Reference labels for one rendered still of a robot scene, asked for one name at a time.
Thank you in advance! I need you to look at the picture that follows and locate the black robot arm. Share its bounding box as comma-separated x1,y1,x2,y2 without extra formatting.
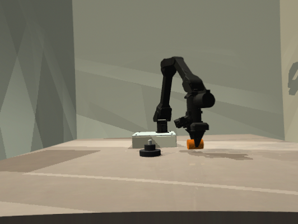
153,57,216,133

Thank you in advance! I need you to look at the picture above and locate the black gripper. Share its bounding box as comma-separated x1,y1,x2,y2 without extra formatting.
183,109,209,147

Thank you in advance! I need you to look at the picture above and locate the orange knob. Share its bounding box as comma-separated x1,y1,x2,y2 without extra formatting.
187,139,203,150

